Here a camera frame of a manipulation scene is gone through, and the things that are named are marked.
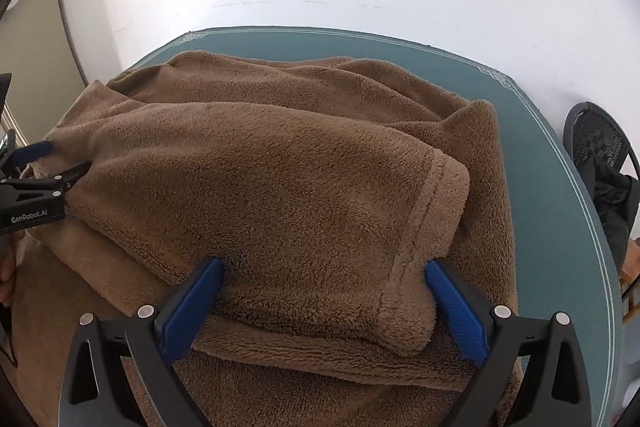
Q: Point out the black jacket on chair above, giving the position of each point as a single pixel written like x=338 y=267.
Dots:
x=616 y=198

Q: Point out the black mesh chair right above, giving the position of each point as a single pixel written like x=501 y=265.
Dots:
x=599 y=149

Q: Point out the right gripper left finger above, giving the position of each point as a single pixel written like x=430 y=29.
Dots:
x=96 y=391

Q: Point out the teal table mat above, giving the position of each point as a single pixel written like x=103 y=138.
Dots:
x=562 y=259

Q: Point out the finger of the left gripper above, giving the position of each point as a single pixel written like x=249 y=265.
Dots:
x=59 y=183
x=22 y=156

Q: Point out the person left hand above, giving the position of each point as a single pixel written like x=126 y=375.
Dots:
x=8 y=265

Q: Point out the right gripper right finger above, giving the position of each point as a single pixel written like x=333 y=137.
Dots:
x=554 y=390

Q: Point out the wooden bench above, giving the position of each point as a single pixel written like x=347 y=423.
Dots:
x=629 y=281

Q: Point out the brown fleece garment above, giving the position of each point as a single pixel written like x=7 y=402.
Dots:
x=324 y=187

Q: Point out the grey tall cabinet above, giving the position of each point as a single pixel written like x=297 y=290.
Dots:
x=45 y=77

